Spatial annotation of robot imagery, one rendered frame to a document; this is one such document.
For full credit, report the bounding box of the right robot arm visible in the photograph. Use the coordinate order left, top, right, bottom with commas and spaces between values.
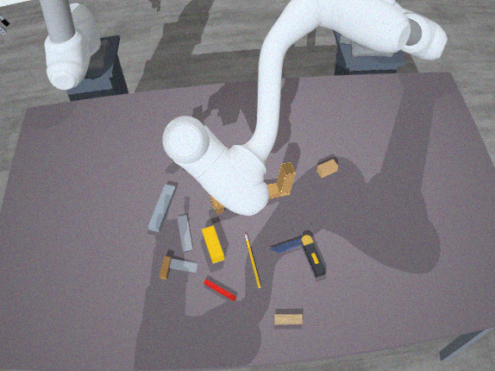
40, 0, 109, 90

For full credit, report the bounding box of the red flat bar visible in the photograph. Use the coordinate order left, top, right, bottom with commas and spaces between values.
204, 280, 236, 301

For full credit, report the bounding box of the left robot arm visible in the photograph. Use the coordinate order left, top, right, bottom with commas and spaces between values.
162, 0, 448, 216

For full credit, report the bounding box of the yellow rectangular block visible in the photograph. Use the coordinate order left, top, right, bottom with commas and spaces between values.
202, 226, 225, 264

